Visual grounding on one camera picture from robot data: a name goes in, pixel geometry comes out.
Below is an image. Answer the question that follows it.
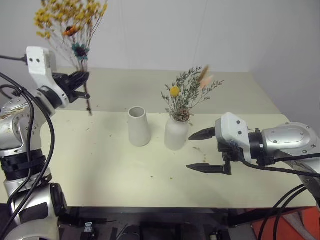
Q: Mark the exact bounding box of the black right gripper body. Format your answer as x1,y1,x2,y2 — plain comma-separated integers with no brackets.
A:
217,141,245,163

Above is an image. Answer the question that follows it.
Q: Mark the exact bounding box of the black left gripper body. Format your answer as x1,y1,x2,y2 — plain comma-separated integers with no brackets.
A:
51,72,76,104

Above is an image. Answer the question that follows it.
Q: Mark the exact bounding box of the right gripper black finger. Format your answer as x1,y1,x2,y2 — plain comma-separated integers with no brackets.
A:
185,154,233,176
188,126,217,141

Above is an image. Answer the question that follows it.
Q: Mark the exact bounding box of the yellow dried flower bouquet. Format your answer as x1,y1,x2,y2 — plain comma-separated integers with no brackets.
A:
34,0,109,117

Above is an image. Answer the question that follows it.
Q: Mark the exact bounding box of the green dried flower bouquet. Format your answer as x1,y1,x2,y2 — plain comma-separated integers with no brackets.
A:
161,65,225,123

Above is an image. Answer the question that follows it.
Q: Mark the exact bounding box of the round white vase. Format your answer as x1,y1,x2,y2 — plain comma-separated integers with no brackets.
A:
164,117,190,152

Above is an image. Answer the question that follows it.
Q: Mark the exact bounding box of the tall conical white vase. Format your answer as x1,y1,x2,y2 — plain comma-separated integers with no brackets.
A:
127,106,152,147

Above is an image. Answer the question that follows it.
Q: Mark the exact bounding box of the orange red box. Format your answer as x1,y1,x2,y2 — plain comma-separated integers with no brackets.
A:
250,203,320,240

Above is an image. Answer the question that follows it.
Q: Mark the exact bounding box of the dark rounded shape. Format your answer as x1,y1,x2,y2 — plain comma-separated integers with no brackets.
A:
121,224,141,240

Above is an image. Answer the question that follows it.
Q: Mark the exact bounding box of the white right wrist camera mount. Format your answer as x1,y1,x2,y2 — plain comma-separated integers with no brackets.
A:
215,111,254,162

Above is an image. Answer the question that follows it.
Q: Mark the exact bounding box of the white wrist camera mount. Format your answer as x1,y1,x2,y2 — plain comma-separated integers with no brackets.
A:
215,111,254,162
26,46,69,109

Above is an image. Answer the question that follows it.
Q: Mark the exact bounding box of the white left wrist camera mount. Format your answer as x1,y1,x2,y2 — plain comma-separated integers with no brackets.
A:
26,46,69,109

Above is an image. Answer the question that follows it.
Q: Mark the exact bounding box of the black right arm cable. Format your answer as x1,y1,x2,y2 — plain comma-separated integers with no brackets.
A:
234,147,320,240

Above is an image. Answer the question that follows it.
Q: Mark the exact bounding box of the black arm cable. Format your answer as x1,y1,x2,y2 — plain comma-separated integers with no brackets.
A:
0,72,56,236
234,147,320,240

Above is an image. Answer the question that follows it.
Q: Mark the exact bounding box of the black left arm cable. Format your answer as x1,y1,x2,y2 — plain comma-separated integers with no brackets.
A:
0,72,56,236

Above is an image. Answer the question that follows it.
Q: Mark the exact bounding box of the black left camera plug cable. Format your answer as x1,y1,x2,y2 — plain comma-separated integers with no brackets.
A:
0,54,29,66

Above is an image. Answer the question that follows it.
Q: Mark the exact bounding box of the black frame under table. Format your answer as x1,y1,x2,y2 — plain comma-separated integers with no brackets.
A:
57,206,255,240

